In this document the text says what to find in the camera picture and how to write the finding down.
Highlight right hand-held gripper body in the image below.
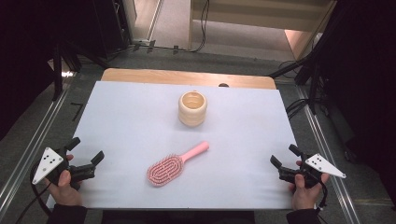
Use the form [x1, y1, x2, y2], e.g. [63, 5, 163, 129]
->
[277, 152, 347, 189]

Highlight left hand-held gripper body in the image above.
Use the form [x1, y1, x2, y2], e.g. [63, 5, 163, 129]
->
[32, 146, 96, 191]

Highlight person's right hand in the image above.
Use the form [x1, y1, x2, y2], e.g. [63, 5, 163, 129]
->
[288, 160, 331, 211]

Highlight white table board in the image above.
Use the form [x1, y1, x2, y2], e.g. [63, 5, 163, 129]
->
[46, 81, 302, 210]

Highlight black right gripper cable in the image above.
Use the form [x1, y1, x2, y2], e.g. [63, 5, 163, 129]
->
[314, 181, 330, 224]

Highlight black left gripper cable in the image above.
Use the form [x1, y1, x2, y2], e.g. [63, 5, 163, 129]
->
[14, 163, 53, 224]

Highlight black metal stand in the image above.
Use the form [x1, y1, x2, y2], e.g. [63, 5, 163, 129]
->
[268, 52, 325, 116]
[51, 41, 82, 102]

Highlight black cabinet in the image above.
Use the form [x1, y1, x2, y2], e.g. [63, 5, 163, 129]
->
[92, 0, 133, 59]

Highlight pink hairbrush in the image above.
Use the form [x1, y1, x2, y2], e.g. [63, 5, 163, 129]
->
[147, 140, 210, 188]

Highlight aluminium floor rail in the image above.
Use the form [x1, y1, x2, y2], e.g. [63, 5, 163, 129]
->
[295, 85, 362, 224]
[0, 83, 75, 213]

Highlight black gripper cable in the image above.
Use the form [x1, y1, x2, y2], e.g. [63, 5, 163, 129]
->
[14, 163, 53, 224]
[314, 181, 330, 224]

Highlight cream ribbed cup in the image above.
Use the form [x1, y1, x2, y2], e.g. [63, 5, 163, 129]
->
[177, 90, 208, 128]

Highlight black floor cables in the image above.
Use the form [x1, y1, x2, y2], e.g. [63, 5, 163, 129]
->
[285, 97, 314, 121]

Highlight black wall cable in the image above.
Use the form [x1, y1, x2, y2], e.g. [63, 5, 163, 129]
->
[188, 0, 210, 53]

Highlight person's left hand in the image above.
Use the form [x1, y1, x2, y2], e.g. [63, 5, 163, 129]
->
[43, 154, 84, 207]

